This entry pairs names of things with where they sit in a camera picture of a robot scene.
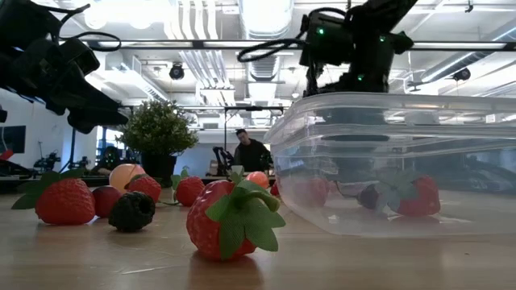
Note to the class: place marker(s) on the clear plastic tupperware container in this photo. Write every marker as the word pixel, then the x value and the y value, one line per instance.
pixel 463 161

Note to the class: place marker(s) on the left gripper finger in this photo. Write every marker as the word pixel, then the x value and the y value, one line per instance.
pixel 96 118
pixel 80 90

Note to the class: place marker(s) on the red toy strawberry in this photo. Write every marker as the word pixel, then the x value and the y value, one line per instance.
pixel 189 192
pixel 205 225
pixel 275 190
pixel 421 199
pixel 146 187
pixel 312 193
pixel 64 203

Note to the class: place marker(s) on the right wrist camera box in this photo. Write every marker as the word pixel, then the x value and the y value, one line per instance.
pixel 326 44

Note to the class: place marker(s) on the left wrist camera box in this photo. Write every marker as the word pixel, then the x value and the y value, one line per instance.
pixel 80 56

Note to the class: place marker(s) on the black aluminium rig frame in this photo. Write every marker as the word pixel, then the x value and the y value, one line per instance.
pixel 213 181

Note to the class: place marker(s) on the black background robot arm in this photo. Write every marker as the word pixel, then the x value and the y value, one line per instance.
pixel 221 159
pixel 48 161
pixel 80 163

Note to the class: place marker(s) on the person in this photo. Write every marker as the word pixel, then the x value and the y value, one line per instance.
pixel 252 155
pixel 109 159

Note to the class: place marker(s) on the long black ceiling light rail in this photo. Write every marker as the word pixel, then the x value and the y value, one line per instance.
pixel 242 44

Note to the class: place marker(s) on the toy peach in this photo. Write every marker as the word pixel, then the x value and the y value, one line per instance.
pixel 121 175

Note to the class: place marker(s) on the black toy blackberry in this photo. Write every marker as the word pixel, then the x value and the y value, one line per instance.
pixel 132 212

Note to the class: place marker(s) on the dark red toy cherry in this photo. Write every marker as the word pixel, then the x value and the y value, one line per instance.
pixel 105 201
pixel 367 198

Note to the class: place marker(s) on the black wall monitor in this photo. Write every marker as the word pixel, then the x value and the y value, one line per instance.
pixel 12 139

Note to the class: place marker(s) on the red background object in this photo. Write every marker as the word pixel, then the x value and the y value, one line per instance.
pixel 6 155

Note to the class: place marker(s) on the black background stand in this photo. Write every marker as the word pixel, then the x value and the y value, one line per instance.
pixel 73 149

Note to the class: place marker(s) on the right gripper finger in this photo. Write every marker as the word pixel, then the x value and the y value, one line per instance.
pixel 354 117

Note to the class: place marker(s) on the black ceiling spotlight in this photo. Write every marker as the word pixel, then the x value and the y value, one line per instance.
pixel 176 71
pixel 461 74

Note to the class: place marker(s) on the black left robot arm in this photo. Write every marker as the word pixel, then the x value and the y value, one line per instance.
pixel 16 32

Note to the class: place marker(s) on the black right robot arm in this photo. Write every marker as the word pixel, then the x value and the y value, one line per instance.
pixel 387 8

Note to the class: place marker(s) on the black background rig frame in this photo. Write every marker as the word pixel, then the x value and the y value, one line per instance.
pixel 254 108

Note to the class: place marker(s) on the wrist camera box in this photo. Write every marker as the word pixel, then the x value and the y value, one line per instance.
pixel 326 44
pixel 80 56

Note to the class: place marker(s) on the small green potted plant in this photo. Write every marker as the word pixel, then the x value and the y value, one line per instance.
pixel 157 129

